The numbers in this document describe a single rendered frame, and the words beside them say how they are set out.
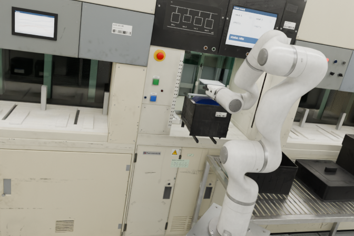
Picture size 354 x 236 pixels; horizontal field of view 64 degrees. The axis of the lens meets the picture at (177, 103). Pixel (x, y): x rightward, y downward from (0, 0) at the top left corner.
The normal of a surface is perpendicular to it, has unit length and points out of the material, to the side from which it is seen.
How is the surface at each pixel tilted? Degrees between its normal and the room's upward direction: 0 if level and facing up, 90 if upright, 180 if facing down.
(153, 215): 90
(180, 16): 90
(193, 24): 90
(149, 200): 90
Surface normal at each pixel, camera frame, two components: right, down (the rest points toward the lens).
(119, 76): 0.23, 0.33
